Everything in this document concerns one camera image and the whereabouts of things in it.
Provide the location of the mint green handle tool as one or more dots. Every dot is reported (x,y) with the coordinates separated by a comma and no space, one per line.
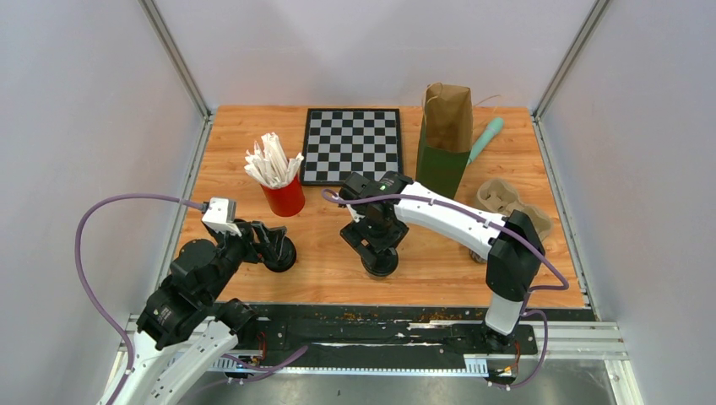
(493,128)

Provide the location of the black white chessboard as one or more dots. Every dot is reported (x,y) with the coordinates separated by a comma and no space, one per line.
(340,141)

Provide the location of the red straw holder cup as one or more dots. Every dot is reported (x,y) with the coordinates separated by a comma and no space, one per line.
(286,201)

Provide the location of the cardboard cup carrier tray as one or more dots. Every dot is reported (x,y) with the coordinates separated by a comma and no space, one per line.
(499,196)

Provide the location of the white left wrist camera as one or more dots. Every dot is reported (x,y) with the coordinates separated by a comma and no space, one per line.
(219,216)

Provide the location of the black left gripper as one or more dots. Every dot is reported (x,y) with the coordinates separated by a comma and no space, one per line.
(271,240)

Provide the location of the white wrapped straws bundle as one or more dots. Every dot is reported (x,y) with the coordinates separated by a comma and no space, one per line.
(268,164)

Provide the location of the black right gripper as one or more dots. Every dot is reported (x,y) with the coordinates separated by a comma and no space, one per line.
(355,234)

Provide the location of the green paper bag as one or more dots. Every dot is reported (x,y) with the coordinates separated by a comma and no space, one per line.
(445,138)

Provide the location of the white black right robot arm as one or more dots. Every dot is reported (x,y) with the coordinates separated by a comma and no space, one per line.
(382,211)

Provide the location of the black lid stack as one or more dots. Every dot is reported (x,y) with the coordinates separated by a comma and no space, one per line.
(280,256)

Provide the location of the clear brown plastic cup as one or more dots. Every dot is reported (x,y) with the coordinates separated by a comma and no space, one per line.
(477,258)

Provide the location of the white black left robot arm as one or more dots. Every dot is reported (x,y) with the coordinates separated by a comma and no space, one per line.
(181,331)

